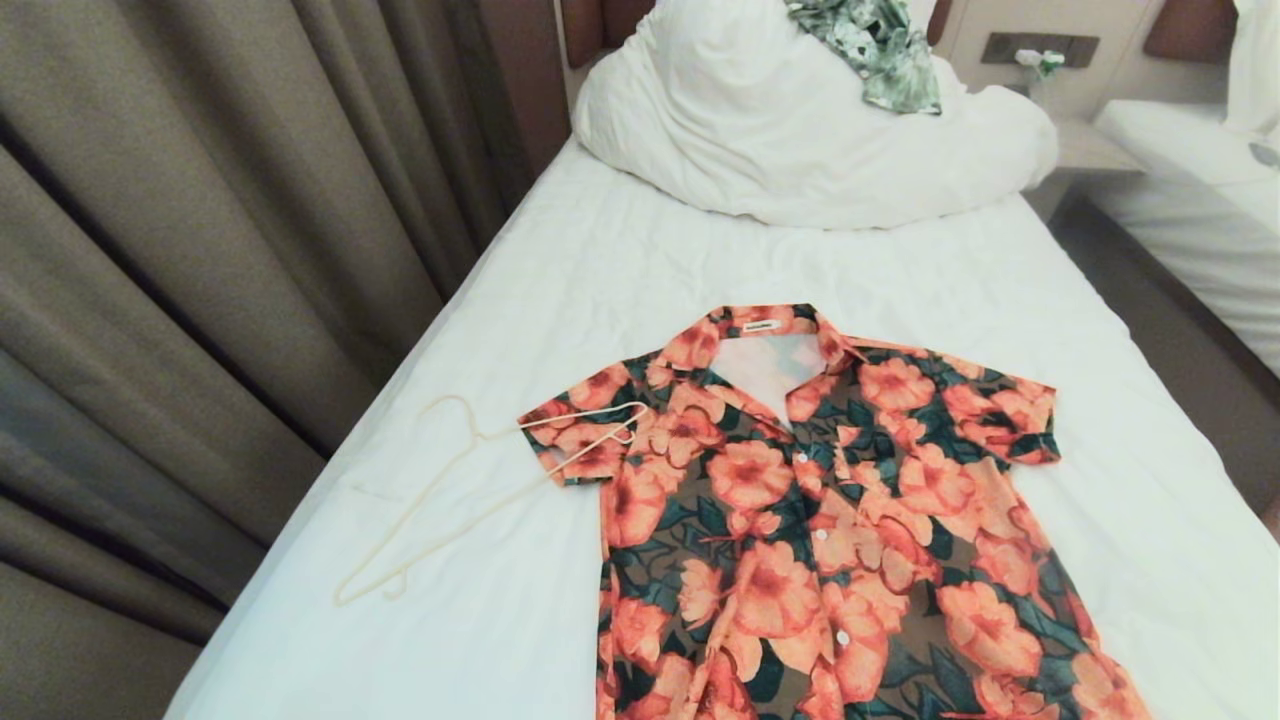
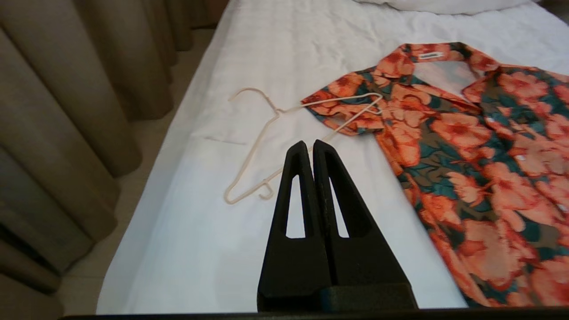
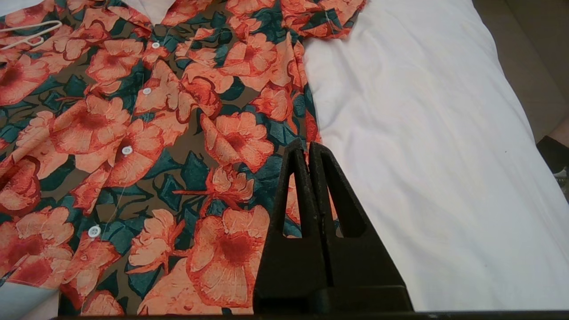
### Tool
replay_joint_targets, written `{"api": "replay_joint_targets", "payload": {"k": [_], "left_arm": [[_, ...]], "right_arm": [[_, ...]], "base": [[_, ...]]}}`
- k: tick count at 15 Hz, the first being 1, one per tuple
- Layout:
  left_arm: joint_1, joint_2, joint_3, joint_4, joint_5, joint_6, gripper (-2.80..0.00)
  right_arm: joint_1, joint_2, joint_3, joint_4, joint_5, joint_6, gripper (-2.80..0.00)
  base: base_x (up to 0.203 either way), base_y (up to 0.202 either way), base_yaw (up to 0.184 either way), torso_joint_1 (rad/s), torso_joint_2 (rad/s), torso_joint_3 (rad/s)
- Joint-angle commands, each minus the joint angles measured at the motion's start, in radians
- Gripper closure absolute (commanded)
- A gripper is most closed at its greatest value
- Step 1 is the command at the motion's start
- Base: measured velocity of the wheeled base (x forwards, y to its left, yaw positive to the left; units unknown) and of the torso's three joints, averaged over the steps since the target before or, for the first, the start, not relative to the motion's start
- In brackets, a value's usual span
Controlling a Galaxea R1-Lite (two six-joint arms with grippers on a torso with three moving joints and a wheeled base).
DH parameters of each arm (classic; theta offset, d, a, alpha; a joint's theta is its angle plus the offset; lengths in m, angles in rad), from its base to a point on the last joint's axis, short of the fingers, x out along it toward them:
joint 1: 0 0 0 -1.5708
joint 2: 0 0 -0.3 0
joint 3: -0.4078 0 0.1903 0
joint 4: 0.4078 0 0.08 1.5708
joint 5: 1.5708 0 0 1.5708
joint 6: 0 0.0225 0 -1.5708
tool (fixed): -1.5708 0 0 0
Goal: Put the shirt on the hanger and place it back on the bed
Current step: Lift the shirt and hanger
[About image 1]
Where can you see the small white flower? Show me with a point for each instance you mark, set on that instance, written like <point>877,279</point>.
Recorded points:
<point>1040,63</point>

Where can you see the grey-brown curtain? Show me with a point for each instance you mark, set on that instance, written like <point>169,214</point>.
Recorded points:
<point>200,250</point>

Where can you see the brown padded headboard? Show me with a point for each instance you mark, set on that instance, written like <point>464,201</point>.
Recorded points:
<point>1190,28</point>

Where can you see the orange floral shirt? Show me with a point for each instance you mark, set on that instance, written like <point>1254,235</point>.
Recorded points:
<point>800,560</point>

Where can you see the green floral garment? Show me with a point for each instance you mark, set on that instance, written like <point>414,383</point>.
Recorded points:
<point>890,55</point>

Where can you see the beige nightstand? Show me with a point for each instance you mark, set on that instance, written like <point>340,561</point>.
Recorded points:
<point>1085,150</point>

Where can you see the dark wall switch panel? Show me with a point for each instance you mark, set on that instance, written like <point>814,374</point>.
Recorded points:
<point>1040,47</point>

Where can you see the white neighbouring bed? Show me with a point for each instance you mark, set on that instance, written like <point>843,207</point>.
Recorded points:
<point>1200,190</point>

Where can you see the white crumpled duvet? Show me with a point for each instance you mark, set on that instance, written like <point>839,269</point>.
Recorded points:
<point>740,130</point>

